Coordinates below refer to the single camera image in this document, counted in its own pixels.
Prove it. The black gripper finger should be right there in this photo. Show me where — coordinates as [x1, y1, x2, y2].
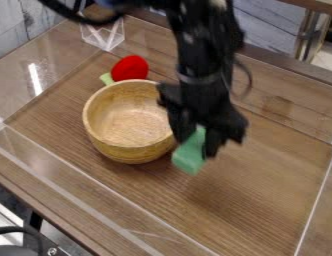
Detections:
[167, 106, 196, 144]
[203, 128, 228, 158]

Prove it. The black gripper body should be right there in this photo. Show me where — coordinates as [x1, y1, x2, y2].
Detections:
[156, 82, 248, 144]

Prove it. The green rectangular stick block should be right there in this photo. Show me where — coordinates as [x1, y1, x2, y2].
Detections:
[171, 127, 206, 175]

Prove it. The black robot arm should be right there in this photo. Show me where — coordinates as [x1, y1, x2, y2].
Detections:
[37, 0, 247, 158]

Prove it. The brown wooden bowl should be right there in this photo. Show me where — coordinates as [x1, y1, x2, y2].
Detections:
[81, 79, 175, 164]

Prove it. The red fuzzy ball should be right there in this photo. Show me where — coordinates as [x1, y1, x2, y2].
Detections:
[111, 55, 148, 81]

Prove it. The small light green block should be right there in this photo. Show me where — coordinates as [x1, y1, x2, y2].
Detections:
[99, 73, 113, 85]

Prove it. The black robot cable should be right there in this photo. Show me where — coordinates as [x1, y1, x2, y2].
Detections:
[226, 59, 254, 101]

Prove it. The clear acrylic corner bracket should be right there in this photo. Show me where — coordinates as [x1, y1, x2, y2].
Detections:
[80, 19, 124, 52]

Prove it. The metal table frame background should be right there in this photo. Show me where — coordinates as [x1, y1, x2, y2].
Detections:
[295, 0, 332, 62]

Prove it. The clear acrylic front wall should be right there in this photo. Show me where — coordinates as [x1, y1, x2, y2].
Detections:
[0, 118, 218, 256]

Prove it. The black cable lower left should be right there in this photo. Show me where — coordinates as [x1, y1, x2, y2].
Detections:
[0, 226, 40, 256]

